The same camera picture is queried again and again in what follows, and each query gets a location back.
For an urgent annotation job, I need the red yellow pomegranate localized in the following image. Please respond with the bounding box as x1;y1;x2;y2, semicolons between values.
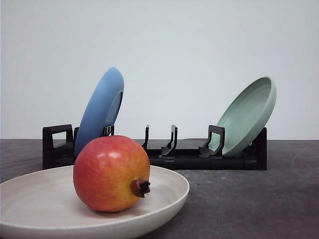
73;135;151;212

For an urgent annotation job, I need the white plate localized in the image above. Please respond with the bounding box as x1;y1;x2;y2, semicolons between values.
0;165;190;239

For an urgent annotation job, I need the blue plate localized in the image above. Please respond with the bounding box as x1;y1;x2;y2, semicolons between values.
75;67;124;156

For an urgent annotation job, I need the green plate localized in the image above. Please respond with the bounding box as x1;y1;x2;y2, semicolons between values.
209;76;277;157

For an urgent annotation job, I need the black plate rack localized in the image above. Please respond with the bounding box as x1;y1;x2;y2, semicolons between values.
42;124;268;170

